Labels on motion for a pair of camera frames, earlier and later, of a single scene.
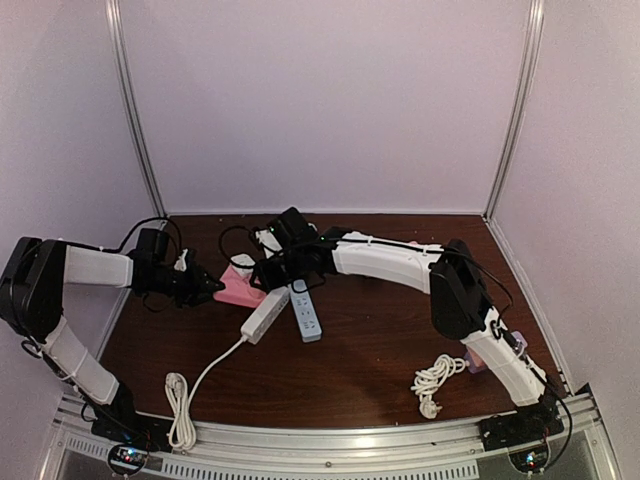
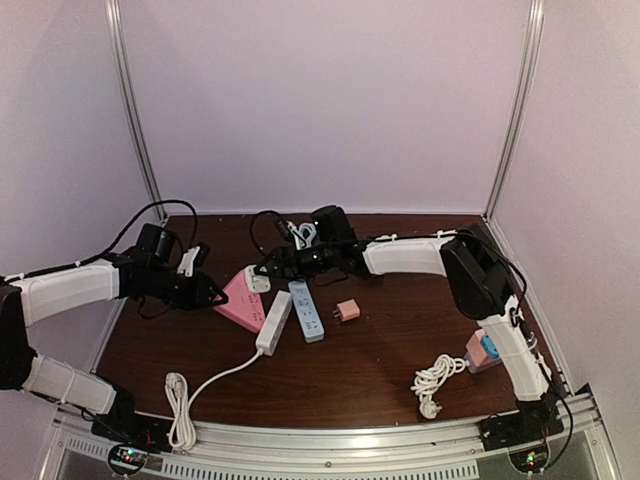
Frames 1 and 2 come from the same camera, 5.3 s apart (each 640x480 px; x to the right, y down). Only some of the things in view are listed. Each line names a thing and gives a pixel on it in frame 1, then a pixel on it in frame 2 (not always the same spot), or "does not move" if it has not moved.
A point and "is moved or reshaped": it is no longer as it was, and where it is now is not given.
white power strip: (258, 321) -> (274, 324)
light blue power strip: (309, 323) does not move
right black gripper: (271, 282) does not move
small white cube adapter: (242, 264) is moved or reshaped
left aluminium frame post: (121, 45) does not move
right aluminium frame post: (535, 19) does not move
